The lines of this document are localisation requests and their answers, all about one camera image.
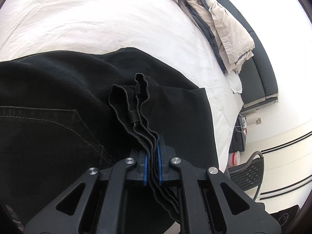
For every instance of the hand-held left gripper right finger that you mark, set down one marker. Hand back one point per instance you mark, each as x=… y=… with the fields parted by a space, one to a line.
x=160 y=165

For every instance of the red white container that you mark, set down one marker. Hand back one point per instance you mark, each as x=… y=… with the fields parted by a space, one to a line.
x=234 y=159

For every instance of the black mesh chair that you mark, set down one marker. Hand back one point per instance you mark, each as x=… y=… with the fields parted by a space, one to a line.
x=248 y=173

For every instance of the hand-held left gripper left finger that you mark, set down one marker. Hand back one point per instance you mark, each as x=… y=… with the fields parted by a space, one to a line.
x=145 y=170

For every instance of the dark nightstand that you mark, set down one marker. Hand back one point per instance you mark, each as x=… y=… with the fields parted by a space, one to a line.
x=237 y=141

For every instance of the black denim pants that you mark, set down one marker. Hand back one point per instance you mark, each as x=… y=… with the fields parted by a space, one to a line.
x=61 y=90

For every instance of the folded beige grey duvet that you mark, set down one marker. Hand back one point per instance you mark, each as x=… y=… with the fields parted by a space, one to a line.
x=226 y=29

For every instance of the bed with white sheet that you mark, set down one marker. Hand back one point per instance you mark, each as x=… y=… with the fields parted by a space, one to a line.
x=97 y=17

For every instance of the dark grey headboard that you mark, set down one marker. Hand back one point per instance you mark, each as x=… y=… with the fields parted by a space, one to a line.
x=258 y=78

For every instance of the white pillow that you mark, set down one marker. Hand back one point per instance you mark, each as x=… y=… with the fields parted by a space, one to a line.
x=235 y=84

